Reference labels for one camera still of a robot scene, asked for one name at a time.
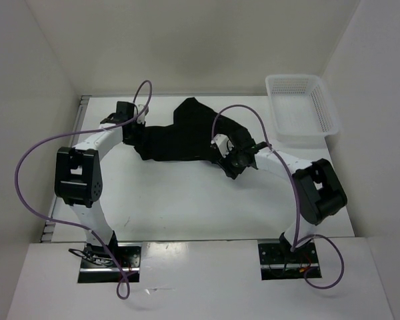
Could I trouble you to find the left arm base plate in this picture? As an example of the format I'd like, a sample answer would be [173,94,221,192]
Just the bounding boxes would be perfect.
[77,242,143,284]

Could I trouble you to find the black shorts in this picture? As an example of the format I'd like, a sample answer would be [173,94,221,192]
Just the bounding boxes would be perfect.
[134,97,249,163]

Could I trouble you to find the white plastic basket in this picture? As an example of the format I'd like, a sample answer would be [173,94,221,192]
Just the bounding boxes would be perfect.
[265,74,341,145]

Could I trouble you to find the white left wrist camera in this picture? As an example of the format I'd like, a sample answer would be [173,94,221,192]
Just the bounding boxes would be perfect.
[135,104,149,125]

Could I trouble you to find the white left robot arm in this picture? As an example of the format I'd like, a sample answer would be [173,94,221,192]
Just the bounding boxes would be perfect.
[54,101,149,267]

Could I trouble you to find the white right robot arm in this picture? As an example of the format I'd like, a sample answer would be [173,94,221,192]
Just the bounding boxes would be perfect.
[211,129,347,262]

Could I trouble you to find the aluminium frame rail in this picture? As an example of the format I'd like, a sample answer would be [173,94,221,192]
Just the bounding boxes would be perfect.
[40,95,90,243]

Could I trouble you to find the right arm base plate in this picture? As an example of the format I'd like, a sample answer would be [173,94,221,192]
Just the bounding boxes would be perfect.
[257,239,322,281]

